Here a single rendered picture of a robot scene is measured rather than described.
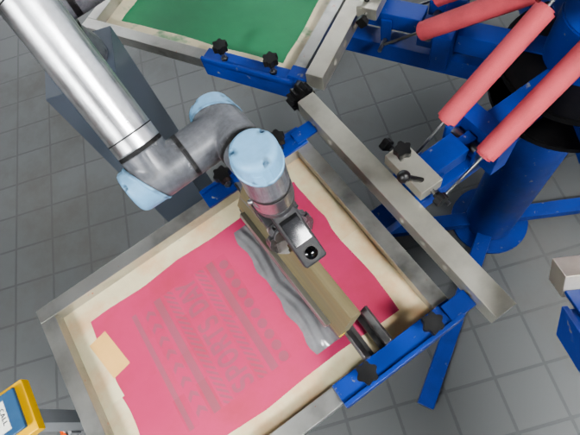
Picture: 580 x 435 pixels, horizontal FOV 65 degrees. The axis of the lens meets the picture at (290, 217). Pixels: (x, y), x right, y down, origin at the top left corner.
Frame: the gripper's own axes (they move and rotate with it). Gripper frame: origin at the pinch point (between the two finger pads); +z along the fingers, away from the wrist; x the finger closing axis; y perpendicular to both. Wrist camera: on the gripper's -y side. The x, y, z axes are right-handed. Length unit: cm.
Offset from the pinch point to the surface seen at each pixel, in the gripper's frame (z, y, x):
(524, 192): 62, -8, -80
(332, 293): -1.0, -12.8, 0.0
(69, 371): 10, 11, 57
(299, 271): 2.0, -4.2, 2.4
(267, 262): 13.0, 6.0, 6.7
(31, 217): 110, 143, 93
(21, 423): 13, 8, 72
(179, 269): 13.9, 18.1, 25.0
